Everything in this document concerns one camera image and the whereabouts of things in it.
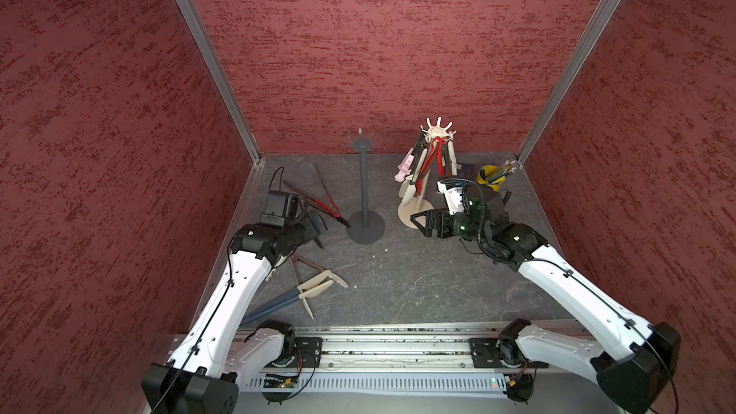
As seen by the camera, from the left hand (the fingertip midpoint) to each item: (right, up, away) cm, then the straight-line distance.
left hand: (311, 235), depth 77 cm
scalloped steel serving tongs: (+27, +13, +4) cm, 31 cm away
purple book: (+55, +19, +38) cm, 70 cm away
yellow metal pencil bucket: (+59, +19, +26) cm, 67 cm away
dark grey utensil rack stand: (+14, -1, +21) cm, 25 cm away
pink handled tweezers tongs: (+26, +19, +2) cm, 32 cm away
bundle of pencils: (+63, +20, +18) cm, 68 cm away
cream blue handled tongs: (-1, -16, +4) cm, 17 cm away
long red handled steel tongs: (-3, +6, +27) cm, 28 cm away
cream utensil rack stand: (+32, +6, +23) cm, 40 cm away
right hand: (+30, +4, -3) cm, 31 cm away
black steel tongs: (+4, +1, +23) cm, 24 cm away
